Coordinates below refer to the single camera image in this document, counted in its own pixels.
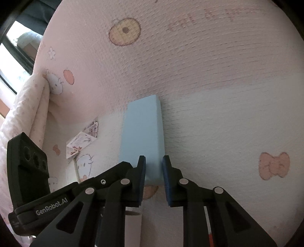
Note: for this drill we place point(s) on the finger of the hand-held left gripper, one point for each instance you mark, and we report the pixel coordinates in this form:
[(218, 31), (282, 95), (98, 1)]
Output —
[(106, 177)]

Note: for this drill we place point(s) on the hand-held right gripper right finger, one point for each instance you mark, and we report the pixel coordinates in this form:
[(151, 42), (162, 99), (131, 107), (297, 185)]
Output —
[(166, 177)]

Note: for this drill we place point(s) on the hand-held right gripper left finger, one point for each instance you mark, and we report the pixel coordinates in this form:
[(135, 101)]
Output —
[(142, 177)]

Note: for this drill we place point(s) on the light blue box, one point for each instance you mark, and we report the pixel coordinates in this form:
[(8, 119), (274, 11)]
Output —
[(142, 133)]

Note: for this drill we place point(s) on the thin white stick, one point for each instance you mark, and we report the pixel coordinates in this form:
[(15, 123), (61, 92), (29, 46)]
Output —
[(77, 169)]

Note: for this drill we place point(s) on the white printed card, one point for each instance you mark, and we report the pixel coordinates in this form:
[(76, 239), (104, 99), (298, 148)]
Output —
[(78, 143)]

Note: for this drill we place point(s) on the cartoon sticker sheet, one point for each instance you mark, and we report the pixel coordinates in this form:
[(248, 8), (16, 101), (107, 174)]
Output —
[(91, 128)]

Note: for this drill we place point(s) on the pink quilted blanket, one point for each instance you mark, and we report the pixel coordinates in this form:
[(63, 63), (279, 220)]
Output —
[(26, 114)]

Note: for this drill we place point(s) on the pink cartoon printed mat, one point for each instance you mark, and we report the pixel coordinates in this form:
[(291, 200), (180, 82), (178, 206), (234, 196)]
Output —
[(213, 95)]

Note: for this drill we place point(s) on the dark window frame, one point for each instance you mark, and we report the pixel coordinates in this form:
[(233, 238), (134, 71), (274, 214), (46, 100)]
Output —
[(14, 51)]

